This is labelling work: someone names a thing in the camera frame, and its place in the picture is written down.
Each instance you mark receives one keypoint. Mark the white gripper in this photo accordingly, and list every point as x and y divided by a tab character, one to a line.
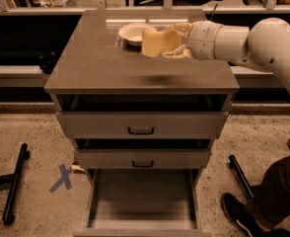
201	39

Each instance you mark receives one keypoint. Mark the yellow sponge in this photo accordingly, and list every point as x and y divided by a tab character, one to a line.
156	43

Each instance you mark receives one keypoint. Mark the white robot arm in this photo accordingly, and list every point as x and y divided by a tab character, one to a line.
264	47

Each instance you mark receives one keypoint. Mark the grey drawer cabinet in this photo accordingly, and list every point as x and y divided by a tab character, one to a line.
98	72

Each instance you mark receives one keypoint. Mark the top grey drawer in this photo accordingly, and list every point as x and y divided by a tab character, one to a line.
163	125

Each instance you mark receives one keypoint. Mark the grey drawer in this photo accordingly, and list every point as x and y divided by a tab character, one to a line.
163	125
143	153
142	203

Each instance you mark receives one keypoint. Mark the middle grey drawer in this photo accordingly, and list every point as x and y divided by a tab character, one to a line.
143	153

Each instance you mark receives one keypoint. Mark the bottom grey drawer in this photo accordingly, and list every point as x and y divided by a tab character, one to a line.
142	203

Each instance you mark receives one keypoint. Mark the white bowl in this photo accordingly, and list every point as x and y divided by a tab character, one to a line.
132	32

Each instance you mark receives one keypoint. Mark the black stand leg right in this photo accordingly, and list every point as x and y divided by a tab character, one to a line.
234	165

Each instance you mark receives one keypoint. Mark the black stand leg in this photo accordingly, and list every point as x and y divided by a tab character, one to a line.
234	165
11	182

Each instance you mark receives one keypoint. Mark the black clamp knob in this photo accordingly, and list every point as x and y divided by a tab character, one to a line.
47	62

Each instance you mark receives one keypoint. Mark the blue tape cross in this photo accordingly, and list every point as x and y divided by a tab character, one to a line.
64	178

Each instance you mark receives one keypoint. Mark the brown trouser leg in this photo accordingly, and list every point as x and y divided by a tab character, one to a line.
271	202

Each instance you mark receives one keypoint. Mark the black stand leg left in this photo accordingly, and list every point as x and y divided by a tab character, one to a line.
11	182

